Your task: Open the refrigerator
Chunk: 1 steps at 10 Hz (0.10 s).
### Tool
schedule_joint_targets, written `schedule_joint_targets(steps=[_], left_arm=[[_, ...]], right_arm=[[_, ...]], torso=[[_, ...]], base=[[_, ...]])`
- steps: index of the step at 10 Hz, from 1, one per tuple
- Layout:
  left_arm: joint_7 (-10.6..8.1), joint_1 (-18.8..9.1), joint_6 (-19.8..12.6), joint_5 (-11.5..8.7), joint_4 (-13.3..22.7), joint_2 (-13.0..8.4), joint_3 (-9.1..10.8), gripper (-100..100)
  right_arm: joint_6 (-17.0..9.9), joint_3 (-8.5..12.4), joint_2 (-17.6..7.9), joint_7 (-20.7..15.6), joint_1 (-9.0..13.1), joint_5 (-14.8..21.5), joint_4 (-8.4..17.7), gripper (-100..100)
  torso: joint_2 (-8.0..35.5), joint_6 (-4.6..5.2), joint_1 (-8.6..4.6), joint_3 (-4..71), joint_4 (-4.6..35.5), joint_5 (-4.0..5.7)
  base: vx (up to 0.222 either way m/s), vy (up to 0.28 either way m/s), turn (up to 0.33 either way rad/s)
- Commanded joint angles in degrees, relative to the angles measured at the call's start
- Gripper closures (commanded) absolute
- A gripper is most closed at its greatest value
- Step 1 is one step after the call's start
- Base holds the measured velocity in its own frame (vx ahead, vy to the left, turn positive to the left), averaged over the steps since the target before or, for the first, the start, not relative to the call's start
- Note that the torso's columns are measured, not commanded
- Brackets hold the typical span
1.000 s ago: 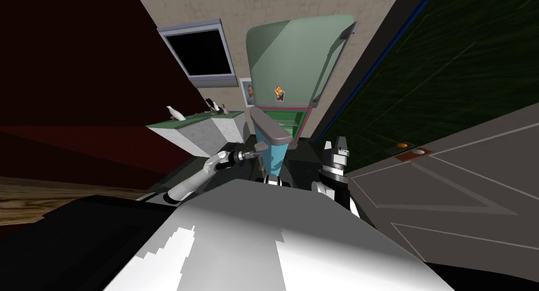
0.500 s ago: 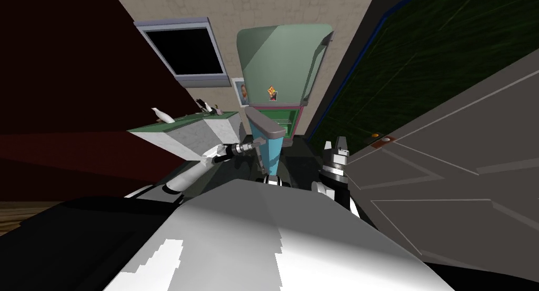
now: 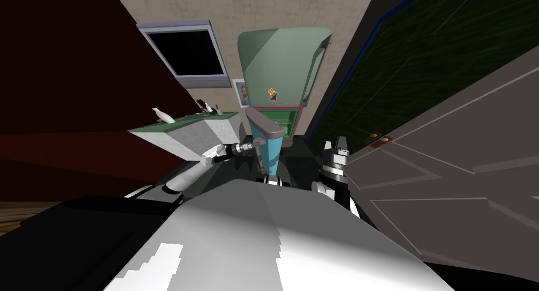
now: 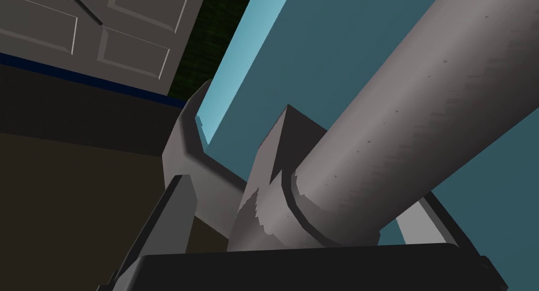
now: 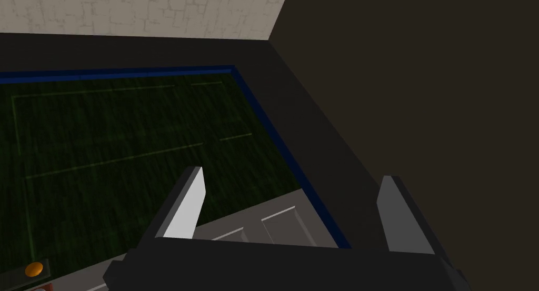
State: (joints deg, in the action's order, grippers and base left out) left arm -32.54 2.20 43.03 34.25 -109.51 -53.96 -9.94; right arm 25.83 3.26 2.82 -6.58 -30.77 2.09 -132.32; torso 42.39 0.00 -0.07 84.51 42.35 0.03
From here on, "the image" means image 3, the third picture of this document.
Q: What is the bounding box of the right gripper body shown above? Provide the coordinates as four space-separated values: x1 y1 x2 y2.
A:
323 147 351 172

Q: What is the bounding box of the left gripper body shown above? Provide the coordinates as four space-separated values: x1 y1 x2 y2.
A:
231 142 255 156

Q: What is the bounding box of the grey and blue fridge door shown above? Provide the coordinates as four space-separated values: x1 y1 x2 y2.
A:
245 106 286 177

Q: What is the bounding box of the grey fridge door handle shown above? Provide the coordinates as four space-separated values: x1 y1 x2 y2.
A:
255 140 271 175

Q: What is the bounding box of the green fridge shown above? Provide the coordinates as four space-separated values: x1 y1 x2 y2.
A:
237 27 334 149

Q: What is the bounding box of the door knob with brown plate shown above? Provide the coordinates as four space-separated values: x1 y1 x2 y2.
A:
368 133 395 149

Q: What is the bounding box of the green topped marble counter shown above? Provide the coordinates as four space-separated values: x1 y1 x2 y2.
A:
127 98 246 162

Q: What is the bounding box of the small portrait picture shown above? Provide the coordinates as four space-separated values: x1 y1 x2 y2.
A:
232 78 251 109

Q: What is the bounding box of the green fridge freezer door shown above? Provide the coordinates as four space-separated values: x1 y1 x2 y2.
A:
237 27 333 107

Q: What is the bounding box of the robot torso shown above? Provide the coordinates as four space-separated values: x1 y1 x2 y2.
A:
103 175 456 291

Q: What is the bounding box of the grey framed window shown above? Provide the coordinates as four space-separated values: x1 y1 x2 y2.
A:
135 19 232 89

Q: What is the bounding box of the grey panelled door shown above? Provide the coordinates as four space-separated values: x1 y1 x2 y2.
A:
344 44 539 280

